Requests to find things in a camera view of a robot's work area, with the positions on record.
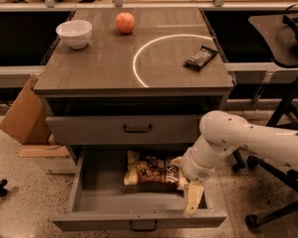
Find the brown chip bag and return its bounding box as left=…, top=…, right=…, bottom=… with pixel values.
left=124, top=151, right=189, bottom=190

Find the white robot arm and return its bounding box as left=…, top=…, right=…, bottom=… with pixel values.
left=172, top=110, right=298, bottom=217

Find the grey open middle drawer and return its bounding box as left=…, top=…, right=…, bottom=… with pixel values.
left=52, top=146, right=226, bottom=232

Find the grey drawer cabinet with counter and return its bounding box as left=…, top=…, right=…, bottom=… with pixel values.
left=34, top=7, right=233, bottom=152

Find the grey upper drawer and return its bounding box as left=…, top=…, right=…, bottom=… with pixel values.
left=47, top=115, right=200, bottom=145

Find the black snack bar wrapper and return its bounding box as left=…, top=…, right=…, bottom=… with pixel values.
left=184, top=46, right=218, bottom=71

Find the red apple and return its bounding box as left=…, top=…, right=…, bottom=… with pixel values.
left=115, top=12, right=135, bottom=35

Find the brown cardboard box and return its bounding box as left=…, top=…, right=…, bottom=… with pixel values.
left=0, top=74, right=76, bottom=175

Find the white bowl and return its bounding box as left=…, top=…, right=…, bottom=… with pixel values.
left=56, top=20, right=92, bottom=49

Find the dark side table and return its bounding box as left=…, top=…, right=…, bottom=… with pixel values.
left=222, top=3, right=298, bottom=174

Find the black chair caster at left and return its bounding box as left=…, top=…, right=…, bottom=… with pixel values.
left=0, top=179, right=8, bottom=197

